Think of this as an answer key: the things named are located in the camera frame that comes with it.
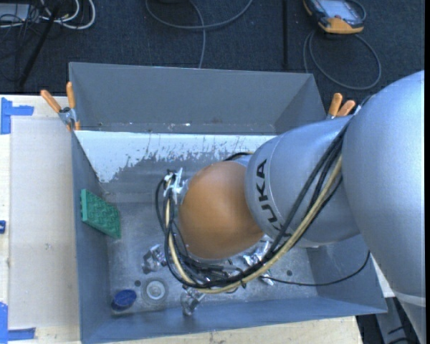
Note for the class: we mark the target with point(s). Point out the pale wood flat board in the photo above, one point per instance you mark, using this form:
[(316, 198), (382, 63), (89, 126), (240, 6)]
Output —
[(39, 199)]

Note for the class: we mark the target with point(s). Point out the clear jar with blue lid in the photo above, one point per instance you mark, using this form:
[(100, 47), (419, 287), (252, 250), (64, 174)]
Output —
[(124, 298)]

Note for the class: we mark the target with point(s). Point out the green flat block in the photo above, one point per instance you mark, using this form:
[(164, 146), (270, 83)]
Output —
[(101, 213)]

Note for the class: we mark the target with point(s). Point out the grey metal bin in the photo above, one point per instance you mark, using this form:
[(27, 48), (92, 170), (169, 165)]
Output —
[(186, 95)]

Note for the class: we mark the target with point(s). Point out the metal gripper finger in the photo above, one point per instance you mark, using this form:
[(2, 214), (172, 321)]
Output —
[(153, 260), (191, 301)]

